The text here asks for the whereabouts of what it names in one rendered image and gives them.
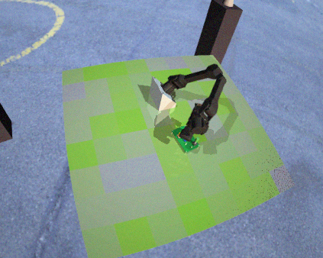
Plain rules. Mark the green circuit board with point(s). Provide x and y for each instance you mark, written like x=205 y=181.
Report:
x=187 y=146

